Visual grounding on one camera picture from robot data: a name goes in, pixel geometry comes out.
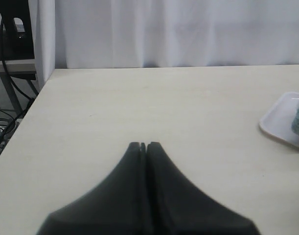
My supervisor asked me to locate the white backdrop curtain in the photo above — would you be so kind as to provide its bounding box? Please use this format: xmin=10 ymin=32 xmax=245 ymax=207
xmin=29 ymin=0 xmax=299 ymax=84

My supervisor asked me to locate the white plastic tray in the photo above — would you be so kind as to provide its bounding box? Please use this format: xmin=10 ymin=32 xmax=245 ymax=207
xmin=259 ymin=92 xmax=299 ymax=150

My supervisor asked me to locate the black hanging cable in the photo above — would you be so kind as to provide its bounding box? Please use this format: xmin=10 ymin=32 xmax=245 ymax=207
xmin=0 ymin=18 xmax=36 ymax=157

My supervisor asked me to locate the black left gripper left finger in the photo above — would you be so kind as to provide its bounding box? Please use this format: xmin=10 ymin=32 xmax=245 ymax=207
xmin=38 ymin=142 xmax=147 ymax=235

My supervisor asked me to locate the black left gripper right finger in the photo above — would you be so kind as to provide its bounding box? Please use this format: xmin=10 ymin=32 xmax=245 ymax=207
xmin=146 ymin=142 xmax=260 ymax=235

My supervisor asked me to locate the background side table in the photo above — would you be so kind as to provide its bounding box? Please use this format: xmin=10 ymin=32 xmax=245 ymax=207
xmin=0 ymin=59 xmax=37 ymax=115

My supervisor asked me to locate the power strip on floor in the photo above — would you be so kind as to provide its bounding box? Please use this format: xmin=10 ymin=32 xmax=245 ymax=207
xmin=0 ymin=117 xmax=21 ymax=148

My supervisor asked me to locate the dark equipment on side table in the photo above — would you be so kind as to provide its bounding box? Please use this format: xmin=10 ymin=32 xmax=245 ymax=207
xmin=0 ymin=0 xmax=34 ymax=60

